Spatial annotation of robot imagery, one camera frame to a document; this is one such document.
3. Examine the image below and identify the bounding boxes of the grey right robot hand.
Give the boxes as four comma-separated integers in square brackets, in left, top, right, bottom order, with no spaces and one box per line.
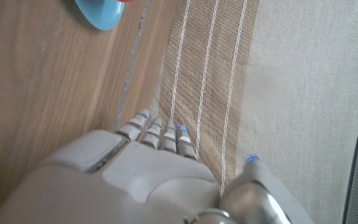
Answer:
[0,108,315,224]

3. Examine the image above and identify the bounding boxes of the beige striped backdrop cloth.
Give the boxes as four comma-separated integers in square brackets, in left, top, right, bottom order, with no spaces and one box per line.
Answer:
[150,0,358,224]

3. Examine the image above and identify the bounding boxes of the light blue plate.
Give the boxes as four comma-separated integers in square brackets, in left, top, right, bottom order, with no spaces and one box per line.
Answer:
[74,0,126,31]

